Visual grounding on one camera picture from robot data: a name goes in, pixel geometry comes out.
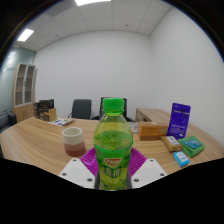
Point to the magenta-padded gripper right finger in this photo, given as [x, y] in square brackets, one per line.
[148, 170]

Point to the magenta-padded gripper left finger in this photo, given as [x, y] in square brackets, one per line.
[77, 171]

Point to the green drink bottle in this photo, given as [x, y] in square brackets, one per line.
[112, 146]

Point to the white and brown ceramic cup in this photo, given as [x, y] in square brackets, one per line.
[73, 141]

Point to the small blue box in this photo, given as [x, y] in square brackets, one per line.
[181, 159]

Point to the small tan box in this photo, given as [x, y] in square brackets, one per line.
[171, 143]

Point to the brown wooden box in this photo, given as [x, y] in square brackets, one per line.
[151, 130]

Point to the round grey disc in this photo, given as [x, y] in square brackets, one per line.
[135, 128]

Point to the green flat box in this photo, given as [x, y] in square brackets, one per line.
[192, 145]

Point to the white and green leaflet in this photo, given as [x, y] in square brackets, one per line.
[61, 121]

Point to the wooden side desk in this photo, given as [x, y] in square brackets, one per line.
[151, 114]

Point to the purple standing card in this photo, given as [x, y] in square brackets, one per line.
[179, 120]

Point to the grey mesh office chair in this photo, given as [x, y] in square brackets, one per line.
[97, 113]

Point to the black office chair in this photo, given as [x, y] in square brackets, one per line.
[81, 108]

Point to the dark cardboard boxes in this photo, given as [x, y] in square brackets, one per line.
[44, 110]

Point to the black sofa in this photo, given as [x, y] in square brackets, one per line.
[7, 121]

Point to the wooden shelf cabinet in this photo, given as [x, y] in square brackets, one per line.
[24, 93]

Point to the rectangular ceiling light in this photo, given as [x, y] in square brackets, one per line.
[25, 35]
[91, 2]

